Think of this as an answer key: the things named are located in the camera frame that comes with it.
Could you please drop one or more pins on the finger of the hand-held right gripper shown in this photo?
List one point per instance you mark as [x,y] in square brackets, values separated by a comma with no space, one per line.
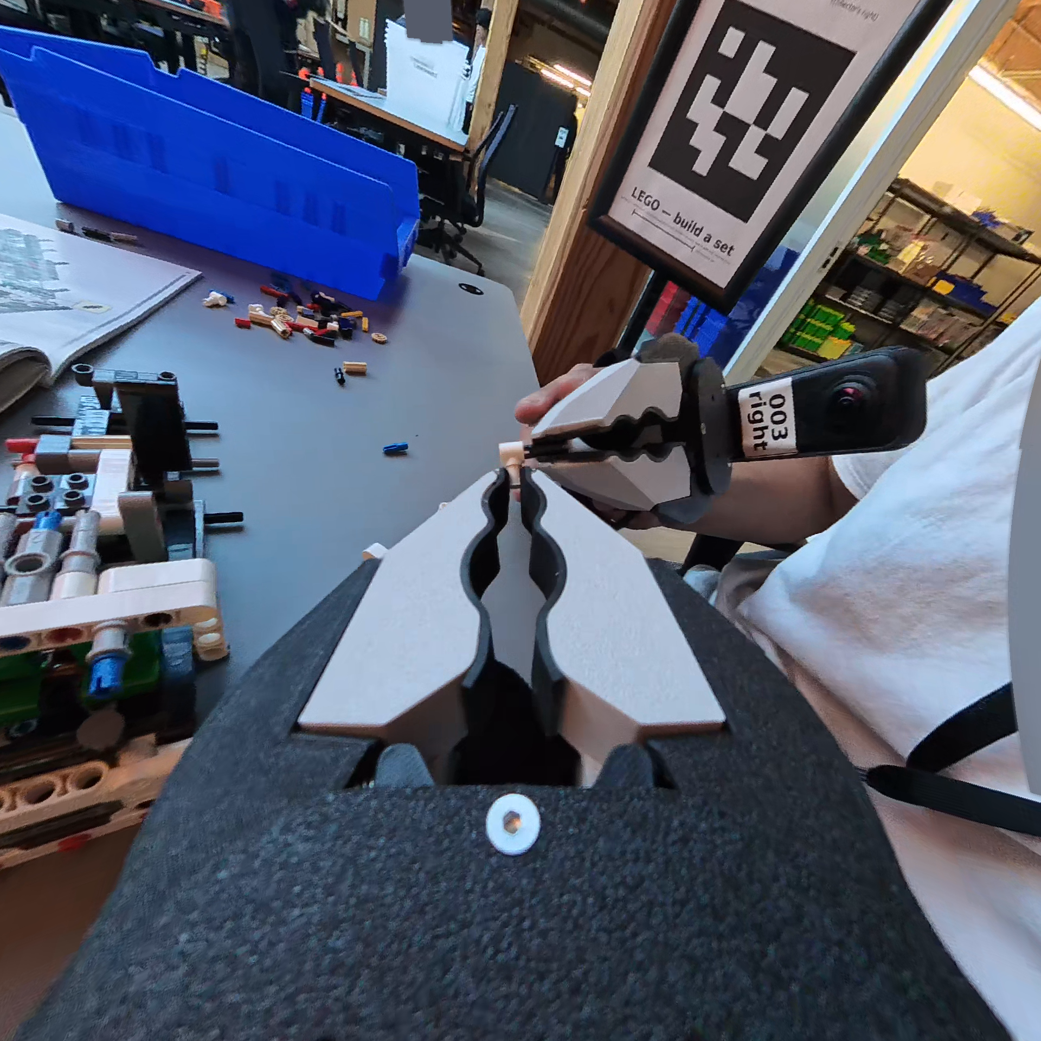
[642,488]
[618,398]

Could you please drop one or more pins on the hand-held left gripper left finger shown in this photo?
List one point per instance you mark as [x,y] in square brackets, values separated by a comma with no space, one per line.
[390,642]

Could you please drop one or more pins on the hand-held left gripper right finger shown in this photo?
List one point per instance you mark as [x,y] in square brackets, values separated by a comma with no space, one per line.
[626,642]

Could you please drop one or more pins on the tan lego connector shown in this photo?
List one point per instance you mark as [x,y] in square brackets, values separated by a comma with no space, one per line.
[511,454]

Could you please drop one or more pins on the person's right forearm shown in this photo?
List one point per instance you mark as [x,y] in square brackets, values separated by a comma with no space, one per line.
[772,496]

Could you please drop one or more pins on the lego truck chassis assembly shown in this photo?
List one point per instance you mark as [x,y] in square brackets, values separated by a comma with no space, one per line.
[122,585]

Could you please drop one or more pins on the pile of small lego pieces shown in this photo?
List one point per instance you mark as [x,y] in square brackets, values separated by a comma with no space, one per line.
[285,321]

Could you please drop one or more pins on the lego instruction booklet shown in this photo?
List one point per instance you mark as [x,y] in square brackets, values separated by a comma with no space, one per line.
[81,301]

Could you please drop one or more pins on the dark lego axle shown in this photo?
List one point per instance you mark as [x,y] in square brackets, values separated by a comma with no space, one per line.
[110,236]

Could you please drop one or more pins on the person's right hand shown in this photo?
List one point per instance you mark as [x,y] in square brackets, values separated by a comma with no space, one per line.
[553,390]

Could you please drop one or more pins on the stack of green bins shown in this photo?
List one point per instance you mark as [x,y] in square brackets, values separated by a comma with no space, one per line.
[821,329]

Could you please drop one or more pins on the stack of blue bins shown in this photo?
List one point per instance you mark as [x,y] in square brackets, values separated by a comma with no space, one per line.
[707,321]

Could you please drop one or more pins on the metal shelving rack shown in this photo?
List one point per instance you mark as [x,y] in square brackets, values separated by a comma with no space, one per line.
[935,268]

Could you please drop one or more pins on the black office chair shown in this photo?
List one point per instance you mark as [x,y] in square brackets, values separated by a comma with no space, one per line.
[476,187]

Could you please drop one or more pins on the black framed marker sign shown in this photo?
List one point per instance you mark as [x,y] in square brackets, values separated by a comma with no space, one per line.
[732,130]

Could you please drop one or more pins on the wooden background table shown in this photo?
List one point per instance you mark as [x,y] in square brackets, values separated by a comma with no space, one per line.
[382,110]

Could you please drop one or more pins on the blue plastic bin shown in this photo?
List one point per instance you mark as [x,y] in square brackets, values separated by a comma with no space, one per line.
[203,163]

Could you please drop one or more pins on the wooden post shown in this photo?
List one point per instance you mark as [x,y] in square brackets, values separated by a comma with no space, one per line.
[569,268]

